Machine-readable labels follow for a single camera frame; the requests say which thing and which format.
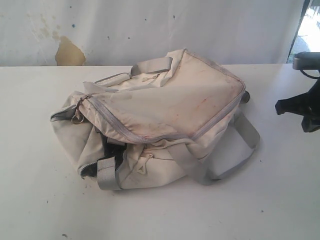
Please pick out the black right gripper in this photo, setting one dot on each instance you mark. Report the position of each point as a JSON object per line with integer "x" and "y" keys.
{"x": 306, "y": 105}

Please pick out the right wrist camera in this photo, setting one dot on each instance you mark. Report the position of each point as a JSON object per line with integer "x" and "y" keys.
{"x": 306, "y": 61}

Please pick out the white canvas duffel bag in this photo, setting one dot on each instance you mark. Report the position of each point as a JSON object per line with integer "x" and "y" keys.
{"x": 166, "y": 118}

